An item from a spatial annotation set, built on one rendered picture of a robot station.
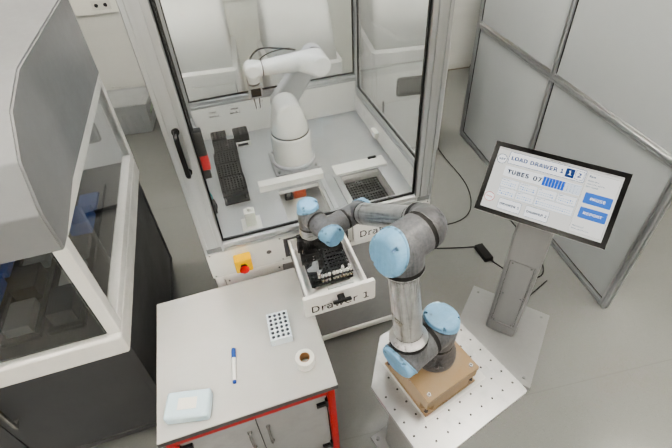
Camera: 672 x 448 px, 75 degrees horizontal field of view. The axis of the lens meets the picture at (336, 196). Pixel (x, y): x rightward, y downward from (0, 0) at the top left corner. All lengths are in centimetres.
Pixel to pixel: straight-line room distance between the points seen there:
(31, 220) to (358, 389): 175
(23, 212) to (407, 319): 107
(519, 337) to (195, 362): 176
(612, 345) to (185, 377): 226
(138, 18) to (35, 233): 66
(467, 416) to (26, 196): 148
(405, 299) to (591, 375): 176
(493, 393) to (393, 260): 80
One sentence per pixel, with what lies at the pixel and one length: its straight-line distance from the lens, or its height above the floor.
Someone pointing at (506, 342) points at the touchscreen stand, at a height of 4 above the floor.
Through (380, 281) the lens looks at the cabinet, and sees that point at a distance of 235.
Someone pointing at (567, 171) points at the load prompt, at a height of 116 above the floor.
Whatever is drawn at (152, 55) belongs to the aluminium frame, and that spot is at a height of 179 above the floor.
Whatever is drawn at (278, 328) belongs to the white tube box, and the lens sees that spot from 177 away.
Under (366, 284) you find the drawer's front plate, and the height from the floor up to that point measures 92.
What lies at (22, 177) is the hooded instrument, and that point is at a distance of 140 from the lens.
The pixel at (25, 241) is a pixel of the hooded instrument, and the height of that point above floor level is 143.
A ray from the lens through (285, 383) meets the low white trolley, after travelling 170.
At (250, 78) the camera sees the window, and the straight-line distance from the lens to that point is 148.
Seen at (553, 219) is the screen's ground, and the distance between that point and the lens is 199.
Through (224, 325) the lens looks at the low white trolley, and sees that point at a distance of 188.
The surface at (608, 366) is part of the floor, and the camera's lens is 290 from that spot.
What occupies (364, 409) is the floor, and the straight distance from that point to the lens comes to 247.
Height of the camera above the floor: 226
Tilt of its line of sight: 40 degrees down
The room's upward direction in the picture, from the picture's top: 3 degrees counter-clockwise
